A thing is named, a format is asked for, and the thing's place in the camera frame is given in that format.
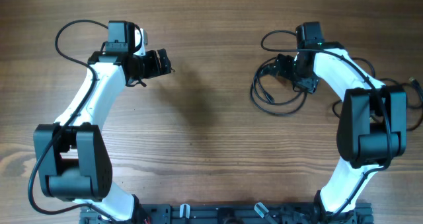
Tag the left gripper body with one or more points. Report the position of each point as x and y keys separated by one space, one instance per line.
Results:
x=147 y=66

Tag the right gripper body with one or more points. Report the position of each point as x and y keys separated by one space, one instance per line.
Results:
x=284 y=65

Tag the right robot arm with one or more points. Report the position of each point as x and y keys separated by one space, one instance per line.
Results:
x=372 y=125

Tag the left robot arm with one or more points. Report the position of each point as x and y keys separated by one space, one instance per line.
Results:
x=73 y=169

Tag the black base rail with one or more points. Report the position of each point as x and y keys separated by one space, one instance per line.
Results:
x=285 y=213

